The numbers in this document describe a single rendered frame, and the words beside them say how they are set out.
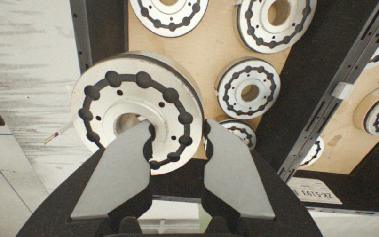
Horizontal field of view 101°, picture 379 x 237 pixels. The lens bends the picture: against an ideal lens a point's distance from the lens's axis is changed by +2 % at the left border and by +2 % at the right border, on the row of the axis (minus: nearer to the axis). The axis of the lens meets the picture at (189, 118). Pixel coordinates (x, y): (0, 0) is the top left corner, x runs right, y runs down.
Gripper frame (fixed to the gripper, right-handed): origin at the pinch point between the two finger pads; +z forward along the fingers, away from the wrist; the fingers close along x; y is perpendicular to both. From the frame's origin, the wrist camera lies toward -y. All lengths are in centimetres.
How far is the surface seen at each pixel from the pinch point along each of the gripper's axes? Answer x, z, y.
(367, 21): 18.4, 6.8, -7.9
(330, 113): 19.5, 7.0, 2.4
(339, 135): 34.6, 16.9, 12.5
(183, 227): 1, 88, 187
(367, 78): 33.7, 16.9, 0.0
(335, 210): 30.8, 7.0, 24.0
